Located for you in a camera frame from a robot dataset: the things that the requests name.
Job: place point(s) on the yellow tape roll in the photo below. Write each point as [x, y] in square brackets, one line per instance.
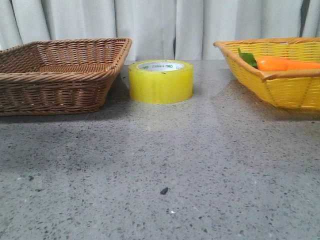
[161, 81]

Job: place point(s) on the small black debris piece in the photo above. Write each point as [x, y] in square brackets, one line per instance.
[164, 191]

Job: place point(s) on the white curtain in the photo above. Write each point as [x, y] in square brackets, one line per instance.
[159, 29]

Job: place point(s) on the brown wicker basket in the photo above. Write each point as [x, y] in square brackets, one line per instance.
[58, 77]

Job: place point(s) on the orange toy carrot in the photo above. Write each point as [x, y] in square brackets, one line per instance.
[273, 63]

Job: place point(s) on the yellow woven basket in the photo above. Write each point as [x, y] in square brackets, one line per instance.
[293, 89]

